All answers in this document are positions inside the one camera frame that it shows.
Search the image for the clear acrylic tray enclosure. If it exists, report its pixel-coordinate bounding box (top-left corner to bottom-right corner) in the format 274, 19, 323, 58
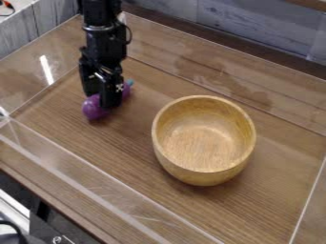
0, 16, 326, 244

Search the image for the purple toy eggplant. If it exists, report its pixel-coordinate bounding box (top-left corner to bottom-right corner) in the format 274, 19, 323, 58
82, 79, 134, 120

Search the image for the wooden bowl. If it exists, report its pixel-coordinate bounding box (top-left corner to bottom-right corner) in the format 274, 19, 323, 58
151, 95, 258, 186

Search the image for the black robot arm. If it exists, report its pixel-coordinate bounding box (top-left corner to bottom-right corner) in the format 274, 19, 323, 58
79, 0, 132, 109

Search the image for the black cable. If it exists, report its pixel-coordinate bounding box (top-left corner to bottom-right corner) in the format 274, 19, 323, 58
0, 219, 28, 244

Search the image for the white cabinet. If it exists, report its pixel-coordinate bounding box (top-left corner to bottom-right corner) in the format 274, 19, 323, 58
0, 0, 79, 60

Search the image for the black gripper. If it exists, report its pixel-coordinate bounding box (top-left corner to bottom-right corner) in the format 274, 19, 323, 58
79, 22, 132, 109

